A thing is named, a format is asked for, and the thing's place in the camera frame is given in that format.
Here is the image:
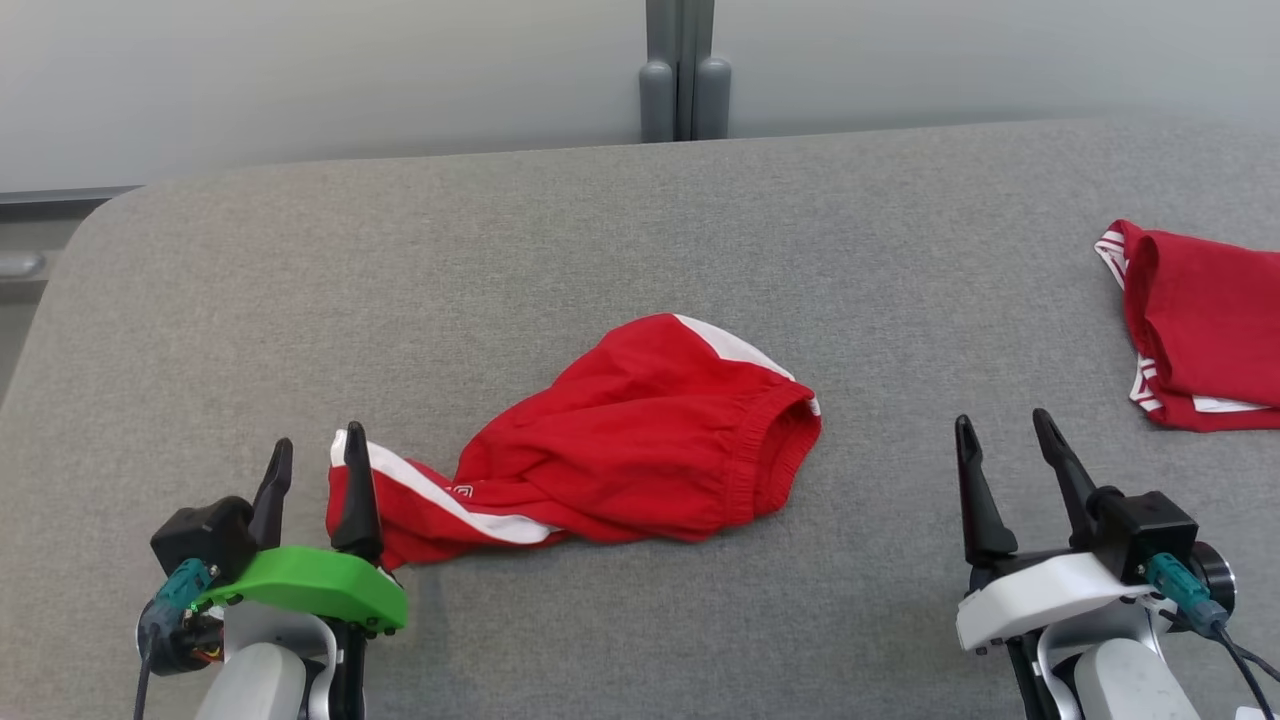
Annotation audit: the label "red and white shorts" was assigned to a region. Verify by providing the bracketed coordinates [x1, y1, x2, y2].
[1095, 219, 1280, 433]

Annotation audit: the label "red shorts with white stripes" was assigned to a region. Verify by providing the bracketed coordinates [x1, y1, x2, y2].
[327, 313, 823, 571]

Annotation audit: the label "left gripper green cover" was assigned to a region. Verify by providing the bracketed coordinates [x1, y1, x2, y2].
[195, 422, 409, 633]

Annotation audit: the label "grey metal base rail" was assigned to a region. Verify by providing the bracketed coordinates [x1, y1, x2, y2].
[0, 185, 141, 223]

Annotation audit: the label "black cable with teal plug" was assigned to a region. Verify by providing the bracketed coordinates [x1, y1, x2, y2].
[135, 558, 216, 720]
[1145, 553, 1280, 720]

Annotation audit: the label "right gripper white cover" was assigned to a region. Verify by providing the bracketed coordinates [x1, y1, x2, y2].
[955, 408, 1151, 653]

